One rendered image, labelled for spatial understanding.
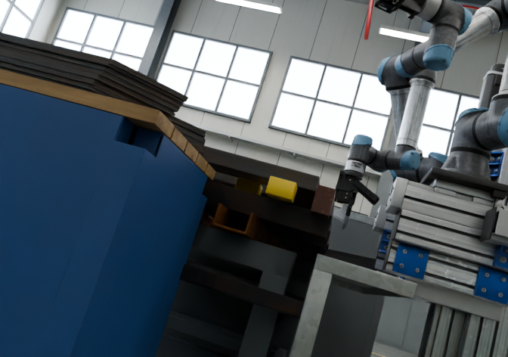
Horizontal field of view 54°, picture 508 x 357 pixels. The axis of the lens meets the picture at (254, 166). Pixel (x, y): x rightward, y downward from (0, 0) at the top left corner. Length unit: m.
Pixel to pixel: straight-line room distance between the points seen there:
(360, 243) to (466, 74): 9.65
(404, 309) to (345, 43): 6.00
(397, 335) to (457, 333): 8.47
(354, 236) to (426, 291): 1.12
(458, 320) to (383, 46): 10.63
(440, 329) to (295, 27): 10.98
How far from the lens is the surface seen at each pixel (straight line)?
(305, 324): 1.04
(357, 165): 1.90
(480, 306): 1.68
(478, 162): 1.60
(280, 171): 1.14
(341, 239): 2.71
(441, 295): 1.66
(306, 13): 12.53
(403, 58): 1.59
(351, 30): 12.29
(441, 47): 1.47
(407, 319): 10.25
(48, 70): 0.85
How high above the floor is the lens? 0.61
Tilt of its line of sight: 11 degrees up
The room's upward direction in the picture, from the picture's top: 17 degrees clockwise
